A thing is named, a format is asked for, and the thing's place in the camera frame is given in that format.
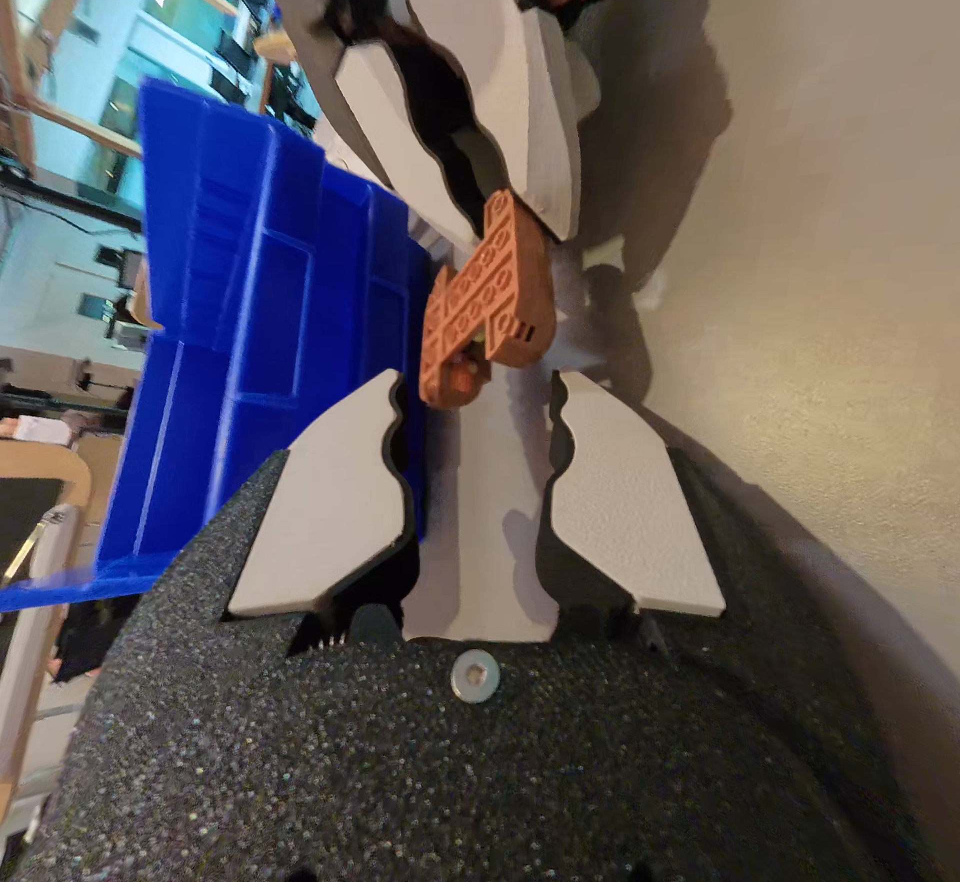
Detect blue plastic bin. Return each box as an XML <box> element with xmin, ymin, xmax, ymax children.
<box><xmin>0</xmin><ymin>78</ymin><xmax>432</xmax><ymax>613</ymax></box>

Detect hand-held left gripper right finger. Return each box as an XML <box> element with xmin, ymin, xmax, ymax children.
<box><xmin>549</xmin><ymin>369</ymin><xmax>728</xmax><ymax>617</ymax></box>

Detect black wood-edged divider panel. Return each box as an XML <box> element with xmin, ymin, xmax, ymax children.
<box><xmin>0</xmin><ymin>439</ymin><xmax>93</xmax><ymax>583</ymax></box>

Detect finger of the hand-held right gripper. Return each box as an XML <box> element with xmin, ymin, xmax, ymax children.
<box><xmin>407</xmin><ymin>0</ymin><xmax>584</xmax><ymax>243</ymax></box>
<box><xmin>333</xmin><ymin>44</ymin><xmax>483</xmax><ymax>255</ymax></box>

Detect brown brick-built toy animal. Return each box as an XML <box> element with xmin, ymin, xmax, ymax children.
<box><xmin>418</xmin><ymin>190</ymin><xmax>558</xmax><ymax>411</ymax></box>

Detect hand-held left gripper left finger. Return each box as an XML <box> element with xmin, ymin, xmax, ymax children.
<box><xmin>227</xmin><ymin>369</ymin><xmax>417</xmax><ymax>618</ymax></box>

